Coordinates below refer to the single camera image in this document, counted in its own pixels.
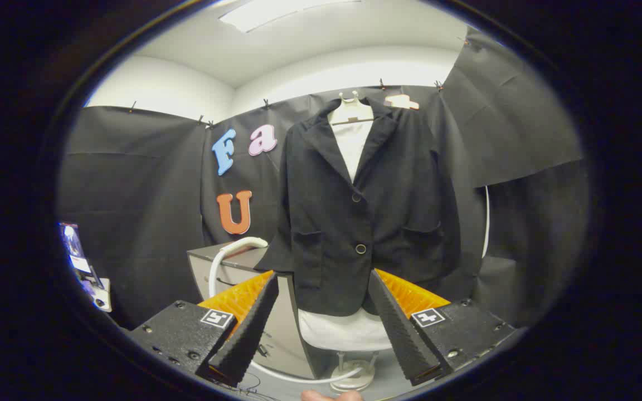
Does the white round stand base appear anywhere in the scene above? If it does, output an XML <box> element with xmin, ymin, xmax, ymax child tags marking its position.
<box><xmin>329</xmin><ymin>352</ymin><xmax>378</xmax><ymax>392</ymax></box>

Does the white shirt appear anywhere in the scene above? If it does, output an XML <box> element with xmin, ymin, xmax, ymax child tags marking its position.
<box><xmin>298</xmin><ymin>119</ymin><xmax>394</xmax><ymax>353</ymax></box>

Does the white steamer hose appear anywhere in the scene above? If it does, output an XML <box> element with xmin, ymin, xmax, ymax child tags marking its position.
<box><xmin>250</xmin><ymin>359</ymin><xmax>366</xmax><ymax>385</ymax></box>

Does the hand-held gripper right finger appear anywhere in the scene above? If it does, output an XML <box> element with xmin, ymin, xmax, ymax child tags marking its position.
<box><xmin>367</xmin><ymin>268</ymin><xmax>518</xmax><ymax>387</ymax></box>

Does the black backdrop cloth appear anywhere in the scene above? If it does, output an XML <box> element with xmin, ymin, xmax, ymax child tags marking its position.
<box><xmin>56</xmin><ymin>28</ymin><xmax>592</xmax><ymax>329</ymax></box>

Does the grey cabinet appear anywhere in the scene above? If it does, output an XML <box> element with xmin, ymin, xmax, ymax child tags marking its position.
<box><xmin>187</xmin><ymin>242</ymin><xmax>333</xmax><ymax>379</ymax></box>

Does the white garment steamer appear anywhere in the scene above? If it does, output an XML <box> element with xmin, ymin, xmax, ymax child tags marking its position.
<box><xmin>208</xmin><ymin>237</ymin><xmax>269</xmax><ymax>299</ymax></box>

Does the black blazer jacket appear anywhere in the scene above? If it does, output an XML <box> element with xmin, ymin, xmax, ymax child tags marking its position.
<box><xmin>254</xmin><ymin>97</ymin><xmax>486</xmax><ymax>317</ymax></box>

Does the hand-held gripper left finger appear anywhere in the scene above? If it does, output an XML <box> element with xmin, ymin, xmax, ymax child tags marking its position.
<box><xmin>128</xmin><ymin>270</ymin><xmax>280</xmax><ymax>388</ymax></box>

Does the small screen device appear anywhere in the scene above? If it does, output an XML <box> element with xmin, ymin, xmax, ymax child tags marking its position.
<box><xmin>58</xmin><ymin>222</ymin><xmax>113</xmax><ymax>312</ymax></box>

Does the long ceiling light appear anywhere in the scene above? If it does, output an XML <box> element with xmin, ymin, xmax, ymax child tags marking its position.
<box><xmin>219</xmin><ymin>0</ymin><xmax>363</xmax><ymax>33</ymax></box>

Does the thin white cord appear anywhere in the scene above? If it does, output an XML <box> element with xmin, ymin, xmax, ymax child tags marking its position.
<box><xmin>483</xmin><ymin>185</ymin><xmax>492</xmax><ymax>258</ymax></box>

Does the white clothes hanger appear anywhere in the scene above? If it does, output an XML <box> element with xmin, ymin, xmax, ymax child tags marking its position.
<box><xmin>328</xmin><ymin>91</ymin><xmax>375</xmax><ymax>126</ymax></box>

